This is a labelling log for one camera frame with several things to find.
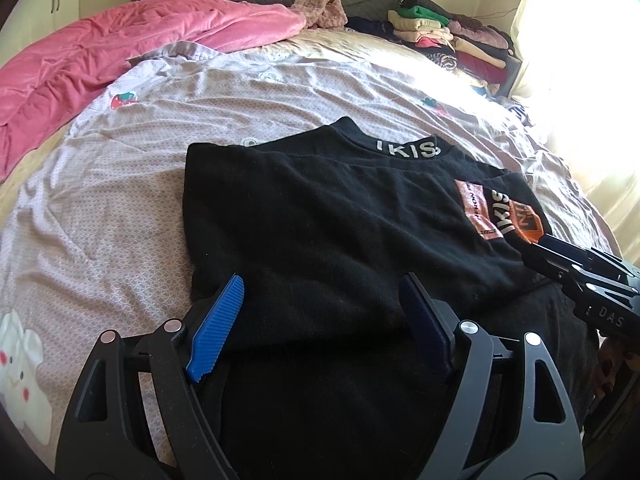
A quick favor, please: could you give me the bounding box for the black sweatshirt with orange cuffs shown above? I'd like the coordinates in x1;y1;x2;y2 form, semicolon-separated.
182;117;598;479

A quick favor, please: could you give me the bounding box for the stack of folded clothes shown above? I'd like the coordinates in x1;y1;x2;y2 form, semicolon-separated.
387;0;516;96

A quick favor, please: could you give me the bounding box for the person's hand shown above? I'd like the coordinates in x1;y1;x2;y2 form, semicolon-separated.
593;337;625;399

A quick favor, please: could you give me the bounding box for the lilac patterned bed sheet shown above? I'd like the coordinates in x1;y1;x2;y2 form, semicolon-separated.
1;40;610;469

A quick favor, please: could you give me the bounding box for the dark storage box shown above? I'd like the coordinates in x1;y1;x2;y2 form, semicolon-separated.
498;55;522;98

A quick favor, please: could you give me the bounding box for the cream yellow blanket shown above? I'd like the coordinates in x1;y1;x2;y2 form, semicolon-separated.
0;122;70;226

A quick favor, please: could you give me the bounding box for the cream window curtain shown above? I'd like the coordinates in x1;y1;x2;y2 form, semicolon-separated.
511;0;639;261

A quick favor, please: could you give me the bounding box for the dark navy garment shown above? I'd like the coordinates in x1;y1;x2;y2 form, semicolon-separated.
346;16;399;42

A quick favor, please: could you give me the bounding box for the pink comforter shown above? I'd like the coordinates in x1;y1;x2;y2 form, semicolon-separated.
1;0;306;178

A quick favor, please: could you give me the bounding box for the pink knitted garment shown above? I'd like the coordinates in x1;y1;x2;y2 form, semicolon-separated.
291;0;348;29

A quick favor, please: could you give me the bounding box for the white wardrobe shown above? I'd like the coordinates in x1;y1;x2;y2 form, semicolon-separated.
1;0;79;65

